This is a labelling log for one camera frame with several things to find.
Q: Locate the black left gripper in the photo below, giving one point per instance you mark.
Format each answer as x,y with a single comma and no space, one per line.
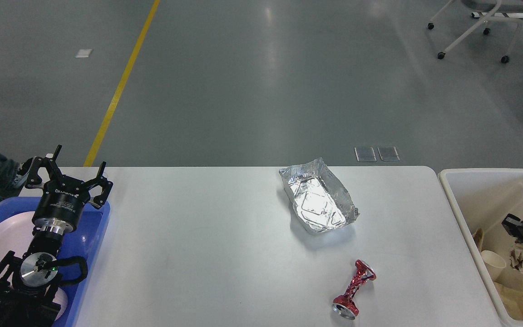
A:
59,209

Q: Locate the white paper cup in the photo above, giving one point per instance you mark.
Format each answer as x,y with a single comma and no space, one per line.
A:
494,263

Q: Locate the brown paper bag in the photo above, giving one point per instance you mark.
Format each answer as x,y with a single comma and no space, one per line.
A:
512,300

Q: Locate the pink plate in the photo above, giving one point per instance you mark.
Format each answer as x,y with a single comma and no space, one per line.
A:
16,233

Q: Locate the aluminium foil container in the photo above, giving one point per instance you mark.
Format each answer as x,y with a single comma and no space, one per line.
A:
319,199

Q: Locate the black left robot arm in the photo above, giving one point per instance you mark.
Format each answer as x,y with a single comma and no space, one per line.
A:
28,284

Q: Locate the beige plastic bin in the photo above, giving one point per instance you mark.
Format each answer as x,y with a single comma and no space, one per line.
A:
481,198

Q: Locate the blue plastic tray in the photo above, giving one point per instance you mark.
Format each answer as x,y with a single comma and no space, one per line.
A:
85,241

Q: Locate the white floor marker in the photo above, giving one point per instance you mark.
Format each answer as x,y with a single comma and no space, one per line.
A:
83,53

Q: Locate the right floor socket plate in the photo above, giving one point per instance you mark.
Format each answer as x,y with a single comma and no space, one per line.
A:
388,154

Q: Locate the floor socket plate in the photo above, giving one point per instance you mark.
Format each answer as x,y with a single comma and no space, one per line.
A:
388,154
365,154

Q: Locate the left floor socket plate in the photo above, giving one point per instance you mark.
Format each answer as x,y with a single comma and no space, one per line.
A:
365,154

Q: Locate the crushed red can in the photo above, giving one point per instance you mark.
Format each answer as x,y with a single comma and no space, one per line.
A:
344,304

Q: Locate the white chair base bar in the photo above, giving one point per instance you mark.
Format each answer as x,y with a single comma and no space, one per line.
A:
477,15

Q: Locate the white office chair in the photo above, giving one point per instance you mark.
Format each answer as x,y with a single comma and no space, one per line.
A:
491,10

